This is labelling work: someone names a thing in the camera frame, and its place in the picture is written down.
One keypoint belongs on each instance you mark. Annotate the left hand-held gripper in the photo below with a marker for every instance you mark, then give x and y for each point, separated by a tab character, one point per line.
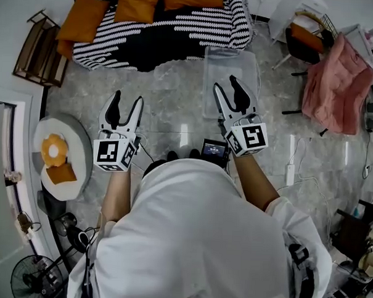
112	154

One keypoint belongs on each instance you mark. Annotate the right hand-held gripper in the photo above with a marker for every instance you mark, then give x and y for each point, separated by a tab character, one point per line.
248	137

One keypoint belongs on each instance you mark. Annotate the clear plastic storage bin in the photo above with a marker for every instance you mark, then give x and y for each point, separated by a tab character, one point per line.
231	70

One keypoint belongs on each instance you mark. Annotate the yellow flower pillow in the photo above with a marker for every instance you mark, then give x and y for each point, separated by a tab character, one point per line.
53	150

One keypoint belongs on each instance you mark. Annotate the person's left forearm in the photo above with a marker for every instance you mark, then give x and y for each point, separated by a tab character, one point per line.
118	194

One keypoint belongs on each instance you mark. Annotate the person's right forearm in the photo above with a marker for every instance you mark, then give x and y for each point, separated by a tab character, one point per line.
254	180

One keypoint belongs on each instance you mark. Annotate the small black screen device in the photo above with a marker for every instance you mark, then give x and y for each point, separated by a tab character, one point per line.
215	149

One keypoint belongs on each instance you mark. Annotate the white grey egg-shaped cushion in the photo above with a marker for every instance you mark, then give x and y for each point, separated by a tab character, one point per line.
79	140

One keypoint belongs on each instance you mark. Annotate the person's black trousers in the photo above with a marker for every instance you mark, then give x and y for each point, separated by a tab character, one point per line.
153	168

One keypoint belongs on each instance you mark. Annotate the person's black shoe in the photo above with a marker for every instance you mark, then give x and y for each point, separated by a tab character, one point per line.
194	153
172	155

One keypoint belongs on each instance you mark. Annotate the black office chair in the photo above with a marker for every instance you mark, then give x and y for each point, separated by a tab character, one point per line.
299	111

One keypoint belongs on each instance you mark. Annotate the black chair with rattan back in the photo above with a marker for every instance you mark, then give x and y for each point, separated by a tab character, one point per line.
298	53

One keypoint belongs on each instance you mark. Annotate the black white striped sofa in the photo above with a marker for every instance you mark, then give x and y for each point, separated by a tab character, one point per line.
166	39

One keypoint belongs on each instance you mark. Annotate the white power strip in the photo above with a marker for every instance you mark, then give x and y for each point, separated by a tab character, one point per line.
290	174

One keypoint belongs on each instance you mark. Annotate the white table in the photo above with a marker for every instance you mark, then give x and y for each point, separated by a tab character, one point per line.
281	16

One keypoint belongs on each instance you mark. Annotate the brown wooden shelf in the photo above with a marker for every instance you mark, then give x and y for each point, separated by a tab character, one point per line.
39	55

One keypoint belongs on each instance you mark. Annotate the pink blanket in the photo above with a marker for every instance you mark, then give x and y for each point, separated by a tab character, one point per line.
337	87

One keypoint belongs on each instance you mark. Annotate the white door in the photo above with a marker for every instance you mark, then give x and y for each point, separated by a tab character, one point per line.
0	183

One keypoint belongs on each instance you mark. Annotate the person's white shirt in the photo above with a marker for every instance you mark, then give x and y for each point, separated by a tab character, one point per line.
195	238

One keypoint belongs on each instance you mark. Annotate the dark wooden stool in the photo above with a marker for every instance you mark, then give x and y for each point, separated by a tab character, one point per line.
356	226

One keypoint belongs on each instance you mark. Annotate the black standing fan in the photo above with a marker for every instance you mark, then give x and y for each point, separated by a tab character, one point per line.
36	277

